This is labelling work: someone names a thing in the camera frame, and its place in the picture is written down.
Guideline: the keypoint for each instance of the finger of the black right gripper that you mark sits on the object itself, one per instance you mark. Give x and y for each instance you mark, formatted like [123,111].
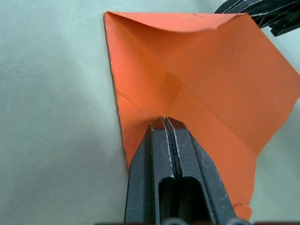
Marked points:
[234,5]
[279,14]

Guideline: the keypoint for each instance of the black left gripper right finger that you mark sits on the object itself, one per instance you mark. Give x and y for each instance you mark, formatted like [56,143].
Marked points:
[199,178]

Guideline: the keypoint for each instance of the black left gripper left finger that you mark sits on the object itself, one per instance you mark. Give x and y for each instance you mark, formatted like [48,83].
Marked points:
[143,178]

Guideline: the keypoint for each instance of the orange paper sheet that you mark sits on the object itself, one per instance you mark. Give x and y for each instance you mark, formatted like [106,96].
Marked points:
[192,70]

